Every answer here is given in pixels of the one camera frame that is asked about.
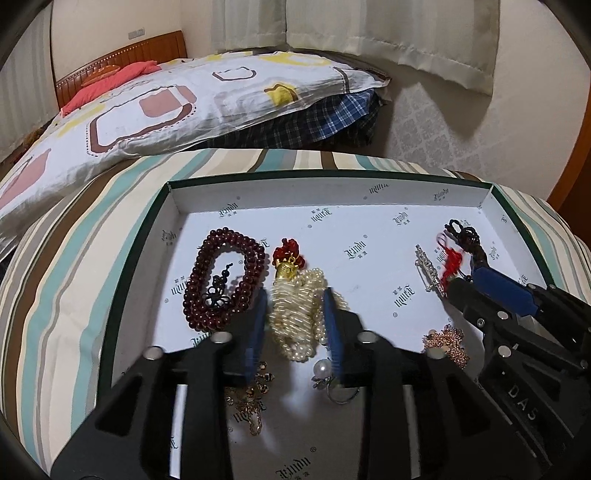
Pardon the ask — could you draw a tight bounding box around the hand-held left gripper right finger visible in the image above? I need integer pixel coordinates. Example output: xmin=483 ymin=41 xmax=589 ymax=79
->
xmin=322 ymin=286 xmax=550 ymax=480

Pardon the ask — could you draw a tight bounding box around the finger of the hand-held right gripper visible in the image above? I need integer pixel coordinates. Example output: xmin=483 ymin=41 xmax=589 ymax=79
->
xmin=471 ymin=266 xmax=591 ymax=334
xmin=449 ymin=279 xmax=591 ymax=371

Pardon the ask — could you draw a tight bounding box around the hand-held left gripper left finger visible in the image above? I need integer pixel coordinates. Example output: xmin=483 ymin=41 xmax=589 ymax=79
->
xmin=50 ymin=288 xmax=269 ymax=480

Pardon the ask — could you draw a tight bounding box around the pearl silver ring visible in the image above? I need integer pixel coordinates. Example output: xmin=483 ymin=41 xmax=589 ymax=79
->
xmin=310 ymin=360 xmax=362 ymax=406

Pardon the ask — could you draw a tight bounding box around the white pearl necklace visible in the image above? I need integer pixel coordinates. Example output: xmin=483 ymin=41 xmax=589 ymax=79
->
xmin=268 ymin=267 xmax=347 ymax=365

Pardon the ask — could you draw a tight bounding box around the small red knot charm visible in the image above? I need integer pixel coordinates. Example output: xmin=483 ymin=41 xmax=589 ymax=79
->
xmin=436 ymin=232 xmax=469 ymax=288

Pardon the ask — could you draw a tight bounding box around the black bead pendant cord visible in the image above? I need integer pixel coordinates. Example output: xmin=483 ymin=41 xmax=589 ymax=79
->
xmin=203 ymin=262 xmax=236 ymax=310

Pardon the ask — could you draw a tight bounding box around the gold beaded chain necklace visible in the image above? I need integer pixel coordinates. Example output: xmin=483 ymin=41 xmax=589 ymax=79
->
xmin=225 ymin=360 xmax=278 ymax=437

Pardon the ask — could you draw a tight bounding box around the black knotted cord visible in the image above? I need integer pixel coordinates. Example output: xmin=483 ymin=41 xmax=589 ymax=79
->
xmin=444 ymin=219 xmax=490 ymax=268

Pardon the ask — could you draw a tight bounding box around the silver rhinestone brooch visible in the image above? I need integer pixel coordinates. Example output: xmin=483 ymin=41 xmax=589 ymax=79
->
xmin=414 ymin=244 xmax=450 ymax=296

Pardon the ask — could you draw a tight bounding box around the red cord gold pendant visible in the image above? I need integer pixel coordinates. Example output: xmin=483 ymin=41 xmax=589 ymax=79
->
xmin=271 ymin=237 xmax=306 ymax=281

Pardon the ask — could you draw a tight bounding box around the white green-edged box lid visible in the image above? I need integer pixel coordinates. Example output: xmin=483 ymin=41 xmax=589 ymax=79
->
xmin=95 ymin=168 xmax=573 ymax=480

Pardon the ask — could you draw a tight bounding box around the dark red bead bracelet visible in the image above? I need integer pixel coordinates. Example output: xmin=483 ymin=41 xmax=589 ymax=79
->
xmin=182 ymin=228 xmax=269 ymax=333

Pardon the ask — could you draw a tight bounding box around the wooden cabinet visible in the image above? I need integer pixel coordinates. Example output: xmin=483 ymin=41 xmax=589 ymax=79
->
xmin=545 ymin=143 xmax=591 ymax=217

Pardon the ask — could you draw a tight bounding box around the blue plaid cloth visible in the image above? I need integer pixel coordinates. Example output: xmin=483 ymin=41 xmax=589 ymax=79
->
xmin=203 ymin=88 xmax=384 ymax=151

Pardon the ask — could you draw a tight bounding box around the white patterned quilt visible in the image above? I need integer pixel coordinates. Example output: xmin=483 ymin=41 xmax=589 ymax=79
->
xmin=0 ymin=48 xmax=391 ymax=259

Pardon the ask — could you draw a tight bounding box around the wide cream curtain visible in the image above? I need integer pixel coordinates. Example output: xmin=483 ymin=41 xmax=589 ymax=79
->
xmin=286 ymin=0 xmax=509 ymax=96

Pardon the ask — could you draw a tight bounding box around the pink pillow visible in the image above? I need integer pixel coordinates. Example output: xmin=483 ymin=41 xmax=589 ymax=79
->
xmin=61 ymin=60 xmax=160 ymax=116

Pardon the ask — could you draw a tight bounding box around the orange cushion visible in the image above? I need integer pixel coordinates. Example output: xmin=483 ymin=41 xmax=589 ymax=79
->
xmin=81 ymin=66 xmax=122 ymax=88

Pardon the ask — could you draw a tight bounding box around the wooden headboard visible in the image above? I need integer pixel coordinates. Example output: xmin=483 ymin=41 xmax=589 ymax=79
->
xmin=54 ymin=30 xmax=188 ymax=104

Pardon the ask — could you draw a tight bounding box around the narrow cream curtain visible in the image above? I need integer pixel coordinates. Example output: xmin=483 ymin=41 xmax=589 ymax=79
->
xmin=212 ymin=0 xmax=289 ymax=51

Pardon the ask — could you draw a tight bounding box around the white striped curtain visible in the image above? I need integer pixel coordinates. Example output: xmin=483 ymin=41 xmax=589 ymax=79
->
xmin=0 ymin=9 xmax=56 ymax=162

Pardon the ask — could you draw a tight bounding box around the rose gold chain ornament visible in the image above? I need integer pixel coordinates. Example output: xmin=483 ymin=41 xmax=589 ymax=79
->
xmin=422 ymin=323 xmax=472 ymax=370

